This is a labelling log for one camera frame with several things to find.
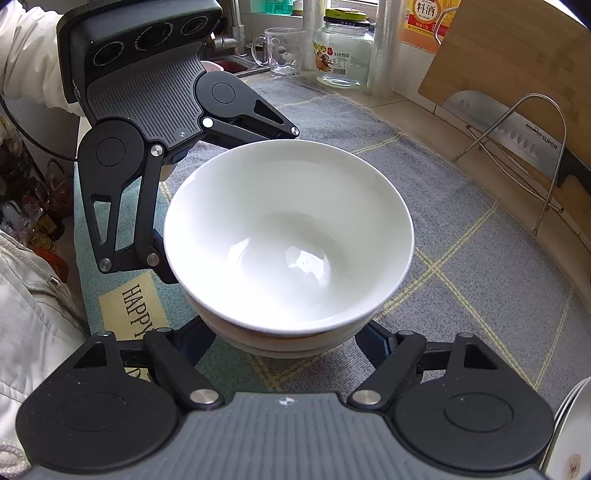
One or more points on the white jacket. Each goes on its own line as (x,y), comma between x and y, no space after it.
(37,346)

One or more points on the person's left forearm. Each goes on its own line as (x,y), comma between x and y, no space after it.
(32,60)

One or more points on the bamboo cutting board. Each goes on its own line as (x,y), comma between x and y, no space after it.
(508,55)

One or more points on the metal faucet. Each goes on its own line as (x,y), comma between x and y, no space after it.
(238,32)

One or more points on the red basin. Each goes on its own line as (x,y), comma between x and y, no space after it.
(226,64)

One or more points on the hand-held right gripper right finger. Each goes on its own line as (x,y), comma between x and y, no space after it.
(376,344)

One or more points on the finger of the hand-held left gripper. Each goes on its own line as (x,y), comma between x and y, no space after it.
(272,129)
(147,258)

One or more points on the orange cooking wine bottle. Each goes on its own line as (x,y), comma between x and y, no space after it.
(425,27)

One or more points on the green dish soap bottle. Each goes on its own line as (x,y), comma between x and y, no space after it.
(277,5)

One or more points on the clear plastic wrap roll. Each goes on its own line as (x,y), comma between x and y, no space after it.
(313,11)

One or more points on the stack of clear plastic cups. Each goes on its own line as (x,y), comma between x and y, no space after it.
(385,50)

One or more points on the grey checked table cloth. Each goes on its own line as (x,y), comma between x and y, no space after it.
(461,286)

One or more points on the colourful cluttered items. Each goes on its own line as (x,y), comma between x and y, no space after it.
(27,207)

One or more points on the clear glass mug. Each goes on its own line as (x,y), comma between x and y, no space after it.
(286,55)

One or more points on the large glass jar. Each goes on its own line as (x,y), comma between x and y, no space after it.
(344,60)

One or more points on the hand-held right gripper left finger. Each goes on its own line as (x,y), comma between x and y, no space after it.
(196,346)

